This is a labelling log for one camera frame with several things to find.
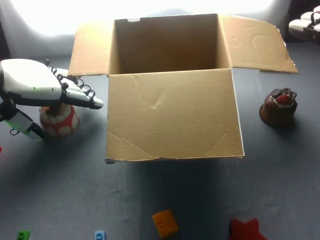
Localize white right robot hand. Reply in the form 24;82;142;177
288;4;320;45

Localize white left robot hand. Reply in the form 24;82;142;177
0;58;105;142

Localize brown chocolate toy cake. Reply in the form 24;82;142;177
259;87;299;127

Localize white and brown cardboard box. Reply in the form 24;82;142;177
67;12;300;166

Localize grey table cloth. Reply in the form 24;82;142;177
0;41;320;240

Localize green toy brick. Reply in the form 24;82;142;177
16;230;32;240

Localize orange toy brick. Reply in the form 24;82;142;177
151;209;180;239

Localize red star foam block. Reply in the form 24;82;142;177
228;217;268;240

